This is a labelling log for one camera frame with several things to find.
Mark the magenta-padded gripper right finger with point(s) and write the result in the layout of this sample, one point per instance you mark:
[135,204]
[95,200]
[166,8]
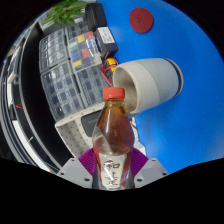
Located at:
[151,171]

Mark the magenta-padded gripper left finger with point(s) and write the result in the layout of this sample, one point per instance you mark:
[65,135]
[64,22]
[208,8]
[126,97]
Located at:
[73,171]

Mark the clear red-capped drink bottle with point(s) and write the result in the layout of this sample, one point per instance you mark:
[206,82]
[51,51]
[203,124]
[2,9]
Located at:
[113,133]

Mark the white perforated tray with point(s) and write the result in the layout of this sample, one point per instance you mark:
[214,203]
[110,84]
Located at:
[75,133]

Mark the grey small-parts drawer cabinet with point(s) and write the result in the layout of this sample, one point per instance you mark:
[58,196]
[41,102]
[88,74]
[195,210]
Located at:
[61,91]
[53,50]
[91,86]

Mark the grey and white ceramic mug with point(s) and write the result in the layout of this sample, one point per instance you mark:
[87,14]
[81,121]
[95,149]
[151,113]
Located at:
[153,83]

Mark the yellow multimeter with leads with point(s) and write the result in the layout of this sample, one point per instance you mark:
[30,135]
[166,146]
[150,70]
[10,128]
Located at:
[111,62]

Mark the black box with white label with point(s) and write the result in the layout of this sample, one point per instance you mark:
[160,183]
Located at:
[106,38]

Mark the flat round red coaster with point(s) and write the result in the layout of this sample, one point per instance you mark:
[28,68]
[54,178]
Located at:
[141,20]

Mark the plain black box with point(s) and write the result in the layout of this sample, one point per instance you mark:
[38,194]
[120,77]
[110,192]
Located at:
[96,15]

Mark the green potted plant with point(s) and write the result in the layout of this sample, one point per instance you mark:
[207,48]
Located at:
[65,11]

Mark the black wall shelf unit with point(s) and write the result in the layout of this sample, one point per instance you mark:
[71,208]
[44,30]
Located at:
[30,100]

